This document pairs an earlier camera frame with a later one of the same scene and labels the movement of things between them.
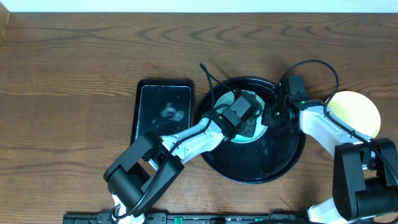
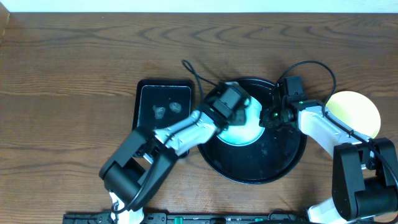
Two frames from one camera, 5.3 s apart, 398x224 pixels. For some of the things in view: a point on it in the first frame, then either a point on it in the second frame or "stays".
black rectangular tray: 162,107 stays
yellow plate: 356,111 stays
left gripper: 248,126 to 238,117
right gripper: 273,124 stays
